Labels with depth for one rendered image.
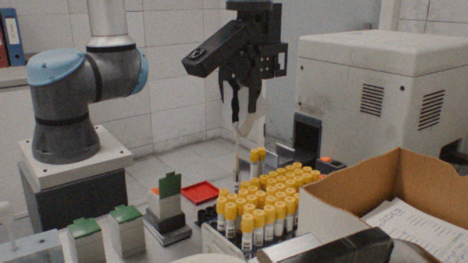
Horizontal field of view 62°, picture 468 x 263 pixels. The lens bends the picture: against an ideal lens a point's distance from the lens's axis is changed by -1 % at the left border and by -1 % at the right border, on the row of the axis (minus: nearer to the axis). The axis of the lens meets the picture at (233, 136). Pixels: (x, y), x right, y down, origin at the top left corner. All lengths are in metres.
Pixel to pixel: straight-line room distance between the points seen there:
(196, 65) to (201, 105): 2.87
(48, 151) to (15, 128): 1.32
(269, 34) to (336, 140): 0.32
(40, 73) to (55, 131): 0.13
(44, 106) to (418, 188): 0.74
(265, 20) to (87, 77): 0.45
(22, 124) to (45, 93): 1.37
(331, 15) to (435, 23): 0.59
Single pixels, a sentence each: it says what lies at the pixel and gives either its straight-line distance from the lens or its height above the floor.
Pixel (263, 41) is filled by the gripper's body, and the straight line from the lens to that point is 0.62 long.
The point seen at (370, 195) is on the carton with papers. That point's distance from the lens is 0.67.
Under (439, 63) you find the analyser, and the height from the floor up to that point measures 1.14.
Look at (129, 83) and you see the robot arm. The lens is 0.96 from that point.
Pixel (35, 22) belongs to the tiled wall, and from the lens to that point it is 2.82.
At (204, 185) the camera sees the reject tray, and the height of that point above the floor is 0.88.
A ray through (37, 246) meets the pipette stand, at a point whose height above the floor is 0.97.
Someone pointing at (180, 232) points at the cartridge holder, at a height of 0.89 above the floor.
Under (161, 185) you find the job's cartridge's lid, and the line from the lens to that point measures 0.63.
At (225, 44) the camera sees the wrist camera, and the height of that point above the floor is 1.19.
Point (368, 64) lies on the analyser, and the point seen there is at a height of 1.14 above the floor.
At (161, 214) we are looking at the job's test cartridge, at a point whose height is 0.92.
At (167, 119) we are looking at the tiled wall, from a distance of 3.26.
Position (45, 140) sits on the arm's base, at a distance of 0.95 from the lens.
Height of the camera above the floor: 1.27
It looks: 20 degrees down
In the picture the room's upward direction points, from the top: straight up
